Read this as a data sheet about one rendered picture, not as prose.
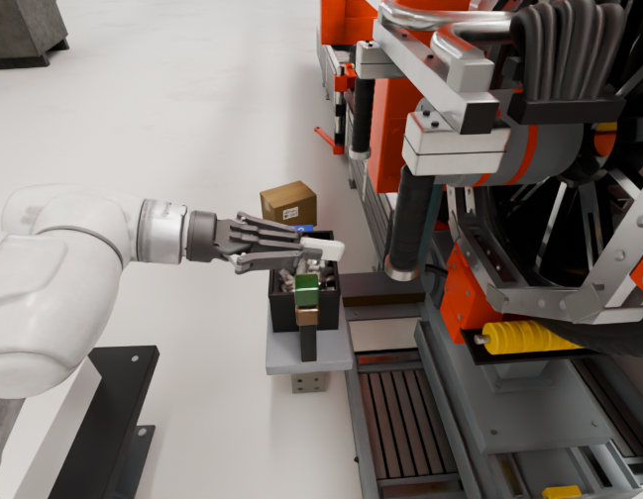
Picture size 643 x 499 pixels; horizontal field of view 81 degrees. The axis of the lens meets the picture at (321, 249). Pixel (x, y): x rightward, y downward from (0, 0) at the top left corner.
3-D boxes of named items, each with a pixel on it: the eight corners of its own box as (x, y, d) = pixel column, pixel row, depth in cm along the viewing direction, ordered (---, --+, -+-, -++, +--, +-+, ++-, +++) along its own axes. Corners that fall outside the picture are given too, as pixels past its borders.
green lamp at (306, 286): (319, 306, 62) (319, 289, 59) (295, 307, 62) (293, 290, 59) (317, 288, 65) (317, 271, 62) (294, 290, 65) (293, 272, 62)
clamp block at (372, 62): (411, 78, 65) (416, 44, 61) (359, 79, 64) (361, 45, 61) (403, 70, 69) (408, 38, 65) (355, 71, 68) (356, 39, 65)
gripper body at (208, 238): (184, 232, 49) (256, 240, 52) (191, 197, 55) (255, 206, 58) (182, 273, 53) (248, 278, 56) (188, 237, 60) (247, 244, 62)
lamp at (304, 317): (319, 325, 65) (319, 310, 62) (296, 327, 65) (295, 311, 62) (317, 308, 68) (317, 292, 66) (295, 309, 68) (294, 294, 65)
